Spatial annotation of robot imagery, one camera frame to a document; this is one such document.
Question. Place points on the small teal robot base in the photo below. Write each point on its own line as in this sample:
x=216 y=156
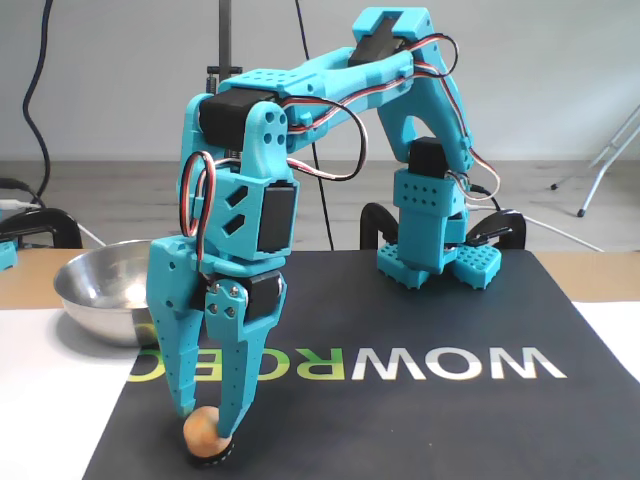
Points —
x=7 y=255

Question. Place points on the metal bowl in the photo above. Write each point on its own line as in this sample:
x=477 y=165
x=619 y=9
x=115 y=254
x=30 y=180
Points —
x=100 y=300

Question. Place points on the white paper sheet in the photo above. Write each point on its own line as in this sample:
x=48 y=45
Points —
x=620 y=330
x=50 y=400

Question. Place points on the black camera stand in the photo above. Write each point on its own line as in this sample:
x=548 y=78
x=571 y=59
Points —
x=225 y=30

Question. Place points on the white metal stand legs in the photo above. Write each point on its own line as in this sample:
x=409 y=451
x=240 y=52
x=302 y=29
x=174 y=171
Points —
x=595 y=185

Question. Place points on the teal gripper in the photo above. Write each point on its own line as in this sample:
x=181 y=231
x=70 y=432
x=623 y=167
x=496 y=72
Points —
x=172 y=267

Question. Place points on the black coil spring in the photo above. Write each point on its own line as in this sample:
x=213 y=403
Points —
x=210 y=85

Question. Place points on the black table clamp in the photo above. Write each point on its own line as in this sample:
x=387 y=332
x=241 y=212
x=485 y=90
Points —
x=370 y=220
x=60 y=220
x=510 y=225

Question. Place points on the black mat with WOWROBO print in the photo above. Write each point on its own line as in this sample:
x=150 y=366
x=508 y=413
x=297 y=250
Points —
x=400 y=440

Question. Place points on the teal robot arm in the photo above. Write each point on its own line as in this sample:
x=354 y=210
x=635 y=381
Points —
x=425 y=230

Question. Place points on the tan ball with black base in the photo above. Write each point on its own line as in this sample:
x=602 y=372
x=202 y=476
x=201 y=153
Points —
x=200 y=430

